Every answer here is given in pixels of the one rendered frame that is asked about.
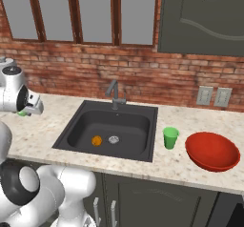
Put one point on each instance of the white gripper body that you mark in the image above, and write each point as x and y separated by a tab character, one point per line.
35	105

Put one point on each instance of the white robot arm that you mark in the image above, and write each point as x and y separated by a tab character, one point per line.
71	186

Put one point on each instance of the dark grey sink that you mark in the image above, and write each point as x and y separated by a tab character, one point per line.
95	122

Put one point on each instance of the orange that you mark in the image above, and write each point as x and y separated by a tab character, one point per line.
97	140

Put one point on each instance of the silver sink drain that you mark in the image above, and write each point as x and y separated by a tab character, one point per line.
113	139

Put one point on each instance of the green cup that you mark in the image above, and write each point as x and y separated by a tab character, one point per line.
171	140

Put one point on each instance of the red bowl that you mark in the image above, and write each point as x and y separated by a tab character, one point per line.
211	153

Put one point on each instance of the small green object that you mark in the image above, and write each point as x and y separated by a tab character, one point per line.
21	113

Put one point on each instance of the grey tap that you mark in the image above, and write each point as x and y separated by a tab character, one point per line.
115	94

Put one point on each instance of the dark grey base cupboard door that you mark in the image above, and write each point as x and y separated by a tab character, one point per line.
99	186
158	205

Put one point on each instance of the brown framed window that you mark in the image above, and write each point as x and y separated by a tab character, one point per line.
116	11

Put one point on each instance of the black dishwasher front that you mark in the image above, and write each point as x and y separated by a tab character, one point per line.
228	211

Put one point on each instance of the grey wall socket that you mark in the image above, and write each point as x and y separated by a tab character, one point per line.
204	95
222	97

